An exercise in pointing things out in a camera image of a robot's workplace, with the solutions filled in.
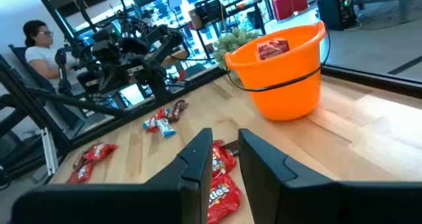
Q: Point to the black computer case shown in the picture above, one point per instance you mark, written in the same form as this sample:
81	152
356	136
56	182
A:
336	11

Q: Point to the brown Hershey's chocolate bar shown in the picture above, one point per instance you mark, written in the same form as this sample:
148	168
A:
231	147
178	110

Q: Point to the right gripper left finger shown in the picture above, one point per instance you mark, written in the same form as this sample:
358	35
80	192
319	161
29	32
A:
184	191

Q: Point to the red Skittles bag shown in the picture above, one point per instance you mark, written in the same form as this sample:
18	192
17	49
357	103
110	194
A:
99	151
80	174
224	197
220	158
155	120

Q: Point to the red KitKat wrapper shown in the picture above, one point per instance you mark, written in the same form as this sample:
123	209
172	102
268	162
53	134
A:
273	48

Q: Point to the bright tablet screen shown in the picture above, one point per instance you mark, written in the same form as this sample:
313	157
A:
132	95

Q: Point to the black office chair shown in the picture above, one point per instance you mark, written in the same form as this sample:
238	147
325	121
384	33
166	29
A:
16	54

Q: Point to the brown red candy bar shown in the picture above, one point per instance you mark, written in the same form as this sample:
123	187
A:
78	159

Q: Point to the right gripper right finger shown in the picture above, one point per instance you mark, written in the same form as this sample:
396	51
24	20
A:
296	201

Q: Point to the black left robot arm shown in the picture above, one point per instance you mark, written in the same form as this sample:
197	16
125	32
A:
165	39

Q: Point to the white blue Hershey's bar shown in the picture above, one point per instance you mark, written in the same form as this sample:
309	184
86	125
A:
165	128
145	125

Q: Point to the green potted plant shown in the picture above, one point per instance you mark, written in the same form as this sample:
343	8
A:
232	43

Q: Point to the orange plastic bucket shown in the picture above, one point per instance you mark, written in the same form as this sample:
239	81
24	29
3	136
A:
283	85

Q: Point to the person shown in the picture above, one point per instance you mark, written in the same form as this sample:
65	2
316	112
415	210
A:
39	57

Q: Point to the black crate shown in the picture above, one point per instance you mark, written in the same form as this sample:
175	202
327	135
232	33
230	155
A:
208	10

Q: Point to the white metal bracket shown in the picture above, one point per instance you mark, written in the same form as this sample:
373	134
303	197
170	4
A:
49	151

